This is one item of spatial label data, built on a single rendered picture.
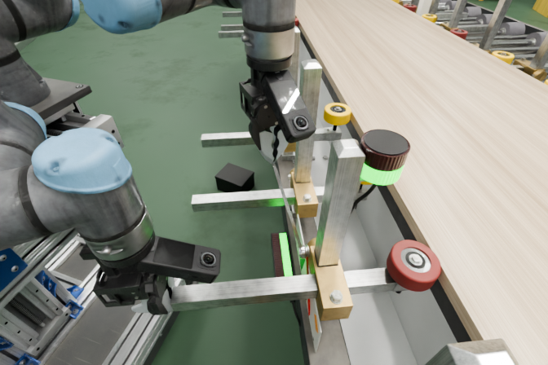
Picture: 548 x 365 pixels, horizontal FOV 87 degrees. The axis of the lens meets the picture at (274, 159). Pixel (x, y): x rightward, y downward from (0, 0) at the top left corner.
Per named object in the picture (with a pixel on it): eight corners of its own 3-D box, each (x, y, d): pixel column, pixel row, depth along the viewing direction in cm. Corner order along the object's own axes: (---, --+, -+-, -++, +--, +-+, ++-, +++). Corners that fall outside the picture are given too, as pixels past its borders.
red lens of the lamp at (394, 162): (367, 172, 36) (370, 158, 34) (352, 143, 40) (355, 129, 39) (413, 169, 36) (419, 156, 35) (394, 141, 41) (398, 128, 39)
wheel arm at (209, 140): (202, 150, 90) (201, 138, 87) (204, 143, 93) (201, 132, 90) (340, 142, 93) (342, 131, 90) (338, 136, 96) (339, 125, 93)
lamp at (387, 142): (342, 257, 48) (369, 156, 34) (333, 229, 53) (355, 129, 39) (376, 253, 49) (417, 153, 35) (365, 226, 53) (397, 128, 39)
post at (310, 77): (293, 226, 84) (304, 64, 54) (291, 216, 87) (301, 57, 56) (305, 225, 85) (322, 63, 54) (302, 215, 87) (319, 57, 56)
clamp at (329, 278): (320, 321, 49) (323, 309, 46) (306, 252, 60) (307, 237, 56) (351, 318, 50) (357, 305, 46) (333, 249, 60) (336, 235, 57)
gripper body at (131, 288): (122, 263, 48) (95, 217, 41) (175, 259, 49) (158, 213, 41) (107, 311, 42) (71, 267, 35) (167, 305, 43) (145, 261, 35)
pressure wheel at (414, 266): (386, 314, 52) (404, 283, 45) (370, 272, 59) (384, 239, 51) (428, 310, 53) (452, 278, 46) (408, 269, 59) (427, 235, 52)
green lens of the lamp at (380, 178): (363, 186, 37) (366, 173, 36) (349, 157, 42) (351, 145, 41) (408, 183, 38) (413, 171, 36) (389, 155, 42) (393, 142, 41)
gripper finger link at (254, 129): (271, 141, 55) (271, 100, 49) (276, 146, 54) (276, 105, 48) (249, 147, 54) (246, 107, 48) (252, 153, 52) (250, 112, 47)
